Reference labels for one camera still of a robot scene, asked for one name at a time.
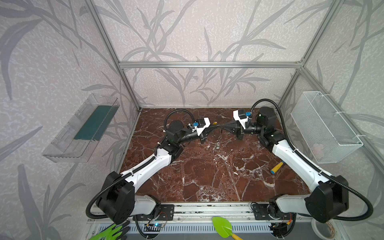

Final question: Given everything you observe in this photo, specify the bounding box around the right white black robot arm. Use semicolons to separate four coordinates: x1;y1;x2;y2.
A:
227;107;349;223

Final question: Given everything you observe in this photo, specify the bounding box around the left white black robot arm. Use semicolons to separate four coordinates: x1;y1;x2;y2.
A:
93;118;218;225

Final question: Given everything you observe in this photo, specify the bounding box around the blue toy rake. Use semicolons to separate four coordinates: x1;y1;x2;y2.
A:
271;161;285;174

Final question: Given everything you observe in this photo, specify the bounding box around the pink object in basket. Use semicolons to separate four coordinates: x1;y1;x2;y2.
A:
312;144;325;160

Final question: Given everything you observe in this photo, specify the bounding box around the green toy shovel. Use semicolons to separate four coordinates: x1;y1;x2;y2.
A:
212;217;242;240

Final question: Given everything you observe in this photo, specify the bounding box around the green black work glove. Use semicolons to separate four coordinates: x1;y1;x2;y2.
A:
90;221;131;240

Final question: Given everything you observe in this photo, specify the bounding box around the tape roll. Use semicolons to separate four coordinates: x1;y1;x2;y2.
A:
311;219;336;240

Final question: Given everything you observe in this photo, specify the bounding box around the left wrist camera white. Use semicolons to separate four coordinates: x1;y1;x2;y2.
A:
192;118;211;136

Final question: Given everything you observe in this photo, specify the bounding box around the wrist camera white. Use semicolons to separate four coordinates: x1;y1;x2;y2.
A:
192;118;211;136
233;109;252;130

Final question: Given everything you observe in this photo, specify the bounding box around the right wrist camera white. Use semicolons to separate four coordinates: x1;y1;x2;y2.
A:
233;109;252;130

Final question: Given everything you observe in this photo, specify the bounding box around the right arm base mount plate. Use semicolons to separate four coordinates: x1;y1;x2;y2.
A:
250;202;291;222

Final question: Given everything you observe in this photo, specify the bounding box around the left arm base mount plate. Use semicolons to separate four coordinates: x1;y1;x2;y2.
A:
151;204;175;221

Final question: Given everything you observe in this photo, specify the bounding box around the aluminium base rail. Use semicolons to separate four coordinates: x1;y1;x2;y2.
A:
86;201;331;240

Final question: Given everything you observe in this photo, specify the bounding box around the white wire mesh basket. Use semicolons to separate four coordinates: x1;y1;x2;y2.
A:
291;91;364;164

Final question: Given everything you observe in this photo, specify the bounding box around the aluminium frame crossbar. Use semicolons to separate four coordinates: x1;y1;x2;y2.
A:
118;62;302;69

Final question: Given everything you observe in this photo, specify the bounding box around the clear plastic wall tray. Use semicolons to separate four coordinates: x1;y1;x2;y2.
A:
42;94;120;163

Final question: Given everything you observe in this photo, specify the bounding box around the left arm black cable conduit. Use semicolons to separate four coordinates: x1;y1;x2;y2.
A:
85;108;196;220

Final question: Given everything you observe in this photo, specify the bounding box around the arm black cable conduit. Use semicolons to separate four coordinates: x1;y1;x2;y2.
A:
85;108;196;220
249;98;375;222

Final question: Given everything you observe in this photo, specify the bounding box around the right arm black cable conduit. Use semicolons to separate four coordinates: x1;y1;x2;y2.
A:
249;98;375;222

